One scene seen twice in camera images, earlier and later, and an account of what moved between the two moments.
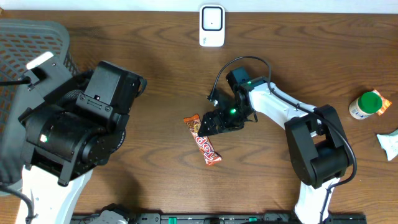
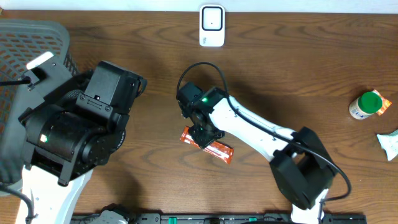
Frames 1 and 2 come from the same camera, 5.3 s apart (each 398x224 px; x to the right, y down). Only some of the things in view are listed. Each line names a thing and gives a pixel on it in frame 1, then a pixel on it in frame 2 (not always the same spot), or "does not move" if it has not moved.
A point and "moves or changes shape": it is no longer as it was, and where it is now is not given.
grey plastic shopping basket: x=21 y=41 does not move
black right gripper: x=222 y=122 to x=200 y=139
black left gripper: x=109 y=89 does not move
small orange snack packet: x=385 y=104 does not move
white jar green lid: x=366 y=104 does not move
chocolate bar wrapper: x=203 y=142 moves or changes shape
